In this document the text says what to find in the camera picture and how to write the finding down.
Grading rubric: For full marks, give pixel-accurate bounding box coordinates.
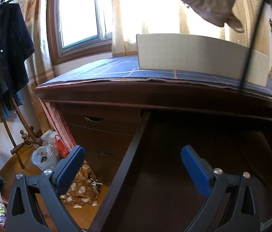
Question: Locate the teal garment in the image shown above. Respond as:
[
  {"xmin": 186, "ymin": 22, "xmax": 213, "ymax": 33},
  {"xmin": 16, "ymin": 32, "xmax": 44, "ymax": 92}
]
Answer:
[{"xmin": 0, "ymin": 90, "xmax": 23, "ymax": 124}]

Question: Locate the white cardboard box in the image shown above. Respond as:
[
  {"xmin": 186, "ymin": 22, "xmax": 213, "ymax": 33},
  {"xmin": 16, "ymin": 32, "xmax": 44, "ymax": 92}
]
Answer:
[{"xmin": 136, "ymin": 33, "xmax": 270, "ymax": 87}]

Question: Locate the teal printed packet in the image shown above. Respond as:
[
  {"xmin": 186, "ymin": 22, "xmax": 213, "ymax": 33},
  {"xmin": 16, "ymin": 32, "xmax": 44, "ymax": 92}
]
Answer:
[{"xmin": 260, "ymin": 215, "xmax": 272, "ymax": 232}]

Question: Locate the brown patterned cloth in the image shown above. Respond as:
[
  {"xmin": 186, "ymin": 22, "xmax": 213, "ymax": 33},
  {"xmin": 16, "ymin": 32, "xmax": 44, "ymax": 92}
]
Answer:
[{"xmin": 61, "ymin": 163, "xmax": 105, "ymax": 208}]

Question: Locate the wooden coat rack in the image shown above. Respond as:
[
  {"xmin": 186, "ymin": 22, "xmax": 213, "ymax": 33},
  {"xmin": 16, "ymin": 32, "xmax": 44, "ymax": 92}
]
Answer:
[{"xmin": 0, "ymin": 0, "xmax": 43, "ymax": 170}]

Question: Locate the red plastic bag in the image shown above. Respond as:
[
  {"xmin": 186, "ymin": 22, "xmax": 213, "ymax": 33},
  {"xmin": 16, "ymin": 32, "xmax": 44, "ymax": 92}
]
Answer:
[{"xmin": 54, "ymin": 135, "xmax": 70, "ymax": 159}]

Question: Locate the white floral bin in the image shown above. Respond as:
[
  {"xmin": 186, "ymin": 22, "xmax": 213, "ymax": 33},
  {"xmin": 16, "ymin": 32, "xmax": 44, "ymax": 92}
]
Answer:
[{"xmin": 31, "ymin": 145, "xmax": 59, "ymax": 171}]

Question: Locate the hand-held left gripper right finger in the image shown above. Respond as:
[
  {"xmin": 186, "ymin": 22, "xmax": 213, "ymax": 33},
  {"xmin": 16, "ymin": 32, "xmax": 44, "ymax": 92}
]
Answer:
[{"xmin": 181, "ymin": 145, "xmax": 259, "ymax": 232}]

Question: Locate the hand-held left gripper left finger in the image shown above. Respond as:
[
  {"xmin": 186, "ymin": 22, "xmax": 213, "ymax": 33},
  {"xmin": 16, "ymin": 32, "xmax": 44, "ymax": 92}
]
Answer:
[{"xmin": 6, "ymin": 145, "xmax": 86, "ymax": 232}]

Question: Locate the dark navy jacket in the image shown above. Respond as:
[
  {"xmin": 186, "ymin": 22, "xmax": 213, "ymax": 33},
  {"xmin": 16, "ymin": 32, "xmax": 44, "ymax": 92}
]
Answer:
[{"xmin": 0, "ymin": 2, "xmax": 35, "ymax": 110}]

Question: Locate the dark wooden dresser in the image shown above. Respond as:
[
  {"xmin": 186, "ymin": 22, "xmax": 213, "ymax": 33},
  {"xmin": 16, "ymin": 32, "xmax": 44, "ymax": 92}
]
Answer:
[{"xmin": 35, "ymin": 81, "xmax": 272, "ymax": 232}]

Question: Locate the narrow beige patterned curtain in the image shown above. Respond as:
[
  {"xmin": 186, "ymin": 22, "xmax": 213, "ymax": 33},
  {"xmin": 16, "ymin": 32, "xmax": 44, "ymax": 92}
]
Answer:
[{"xmin": 21, "ymin": 0, "xmax": 55, "ymax": 138}]

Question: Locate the pink striped cloth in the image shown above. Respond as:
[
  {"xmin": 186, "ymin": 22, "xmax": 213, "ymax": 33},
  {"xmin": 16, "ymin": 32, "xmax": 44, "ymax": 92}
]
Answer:
[{"xmin": 41, "ymin": 101, "xmax": 78, "ymax": 155}]

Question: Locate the blue checked cloth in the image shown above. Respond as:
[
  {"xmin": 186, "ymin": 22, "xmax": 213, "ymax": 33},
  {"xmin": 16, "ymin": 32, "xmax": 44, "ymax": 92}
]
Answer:
[{"xmin": 36, "ymin": 55, "xmax": 272, "ymax": 105}]

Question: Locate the beige bra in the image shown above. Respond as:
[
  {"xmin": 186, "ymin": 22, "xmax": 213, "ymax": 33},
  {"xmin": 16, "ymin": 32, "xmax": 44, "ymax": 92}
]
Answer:
[{"xmin": 169, "ymin": 0, "xmax": 245, "ymax": 33}]

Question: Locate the dark wooden drawer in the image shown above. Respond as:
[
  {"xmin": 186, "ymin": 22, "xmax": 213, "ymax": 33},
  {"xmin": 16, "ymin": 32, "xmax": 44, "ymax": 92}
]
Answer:
[{"xmin": 91, "ymin": 110, "xmax": 272, "ymax": 232}]

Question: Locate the wood framed window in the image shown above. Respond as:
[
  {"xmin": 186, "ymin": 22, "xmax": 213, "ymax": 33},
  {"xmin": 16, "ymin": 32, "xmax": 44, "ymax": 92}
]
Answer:
[{"xmin": 47, "ymin": 0, "xmax": 117, "ymax": 64}]

